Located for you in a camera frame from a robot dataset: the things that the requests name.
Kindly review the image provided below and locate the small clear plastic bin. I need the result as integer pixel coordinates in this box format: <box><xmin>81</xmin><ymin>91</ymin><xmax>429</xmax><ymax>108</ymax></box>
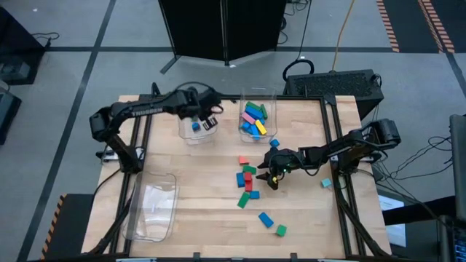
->
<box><xmin>238</xmin><ymin>85</ymin><xmax>280</xmax><ymax>143</ymax></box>
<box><xmin>177</xmin><ymin>87</ymin><xmax>220</xmax><ymax>146</ymax></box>

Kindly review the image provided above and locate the long yellow block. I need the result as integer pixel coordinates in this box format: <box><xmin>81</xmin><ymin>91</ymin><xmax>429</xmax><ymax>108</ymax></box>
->
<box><xmin>254</xmin><ymin>119</ymin><xmax>269</xmax><ymax>136</ymax></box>

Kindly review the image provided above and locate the black metal table frame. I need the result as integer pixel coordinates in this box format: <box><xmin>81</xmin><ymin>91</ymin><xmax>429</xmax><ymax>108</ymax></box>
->
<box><xmin>85</xmin><ymin>82</ymin><xmax>392</xmax><ymax>258</ymax></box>

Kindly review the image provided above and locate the black cable bundle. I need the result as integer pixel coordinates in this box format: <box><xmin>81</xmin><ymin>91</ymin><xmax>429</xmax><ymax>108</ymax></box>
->
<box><xmin>369</xmin><ymin>105</ymin><xmax>454</xmax><ymax>183</ymax></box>

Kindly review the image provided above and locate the white paper sheet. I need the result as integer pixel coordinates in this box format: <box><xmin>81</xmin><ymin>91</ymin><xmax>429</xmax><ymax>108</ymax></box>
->
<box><xmin>377</xmin><ymin>194</ymin><xmax>407</xmax><ymax>248</ymax></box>

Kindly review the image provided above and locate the black mat with hazard stripes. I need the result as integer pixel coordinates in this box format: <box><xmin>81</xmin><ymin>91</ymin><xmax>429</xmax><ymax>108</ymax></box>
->
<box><xmin>376</xmin><ymin>0</ymin><xmax>466</xmax><ymax>55</ymax></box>
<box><xmin>40</xmin><ymin>193</ymin><xmax>96</xmax><ymax>261</ymax></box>

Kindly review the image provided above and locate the black coiled cable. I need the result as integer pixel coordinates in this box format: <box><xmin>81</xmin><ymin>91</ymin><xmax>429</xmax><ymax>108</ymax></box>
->
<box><xmin>282</xmin><ymin>0</ymin><xmax>316</xmax><ymax>83</ymax></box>

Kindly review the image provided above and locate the black equipment cart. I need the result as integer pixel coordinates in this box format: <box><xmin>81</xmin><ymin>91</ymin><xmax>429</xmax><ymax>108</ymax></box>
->
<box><xmin>0</xmin><ymin>6</ymin><xmax>47</xmax><ymax>87</ymax></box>

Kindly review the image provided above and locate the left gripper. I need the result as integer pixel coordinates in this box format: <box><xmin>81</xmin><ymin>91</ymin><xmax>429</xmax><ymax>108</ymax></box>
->
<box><xmin>175</xmin><ymin>88</ymin><xmax>224</xmax><ymax>132</ymax></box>

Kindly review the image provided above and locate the black perforated computer case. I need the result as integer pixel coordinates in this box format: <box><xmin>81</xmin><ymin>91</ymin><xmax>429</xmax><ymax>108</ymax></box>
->
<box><xmin>283</xmin><ymin>68</ymin><xmax>385</xmax><ymax>120</ymax></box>

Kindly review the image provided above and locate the black folding partition screen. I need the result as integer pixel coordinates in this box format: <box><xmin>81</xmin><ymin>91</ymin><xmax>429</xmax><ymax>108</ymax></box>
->
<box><xmin>157</xmin><ymin>0</ymin><xmax>289</xmax><ymax>75</ymax></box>

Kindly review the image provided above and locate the large clear plastic bin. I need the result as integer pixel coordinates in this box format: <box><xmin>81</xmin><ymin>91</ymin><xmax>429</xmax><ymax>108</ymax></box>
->
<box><xmin>122</xmin><ymin>171</ymin><xmax>179</xmax><ymax>243</ymax></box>

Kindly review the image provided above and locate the black floor cable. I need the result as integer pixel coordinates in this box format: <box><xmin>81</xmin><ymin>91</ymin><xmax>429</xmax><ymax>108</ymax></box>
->
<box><xmin>31</xmin><ymin>31</ymin><xmax>60</xmax><ymax>48</ymax></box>

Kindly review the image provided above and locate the yellow cable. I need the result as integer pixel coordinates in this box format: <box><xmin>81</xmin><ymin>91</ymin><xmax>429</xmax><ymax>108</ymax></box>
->
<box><xmin>331</xmin><ymin>0</ymin><xmax>356</xmax><ymax>72</ymax></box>

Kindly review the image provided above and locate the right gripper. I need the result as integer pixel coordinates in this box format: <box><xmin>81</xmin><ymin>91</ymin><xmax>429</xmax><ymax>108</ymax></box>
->
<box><xmin>255</xmin><ymin>146</ymin><xmax>303</xmax><ymax>191</ymax></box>

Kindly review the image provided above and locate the black equipment box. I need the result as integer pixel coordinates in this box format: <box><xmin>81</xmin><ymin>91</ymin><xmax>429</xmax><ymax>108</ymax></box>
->
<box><xmin>0</xmin><ymin>87</ymin><xmax>23</xmax><ymax>146</ymax></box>

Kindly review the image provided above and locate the grey monitor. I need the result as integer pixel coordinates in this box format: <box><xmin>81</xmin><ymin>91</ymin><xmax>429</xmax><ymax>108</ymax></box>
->
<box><xmin>449</xmin><ymin>114</ymin><xmax>466</xmax><ymax>223</ymax></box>

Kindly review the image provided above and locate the blue wedge block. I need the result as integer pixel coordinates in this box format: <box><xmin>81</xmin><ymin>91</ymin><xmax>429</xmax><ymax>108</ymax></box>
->
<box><xmin>258</xmin><ymin>212</ymin><xmax>275</xmax><ymax>229</ymax></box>

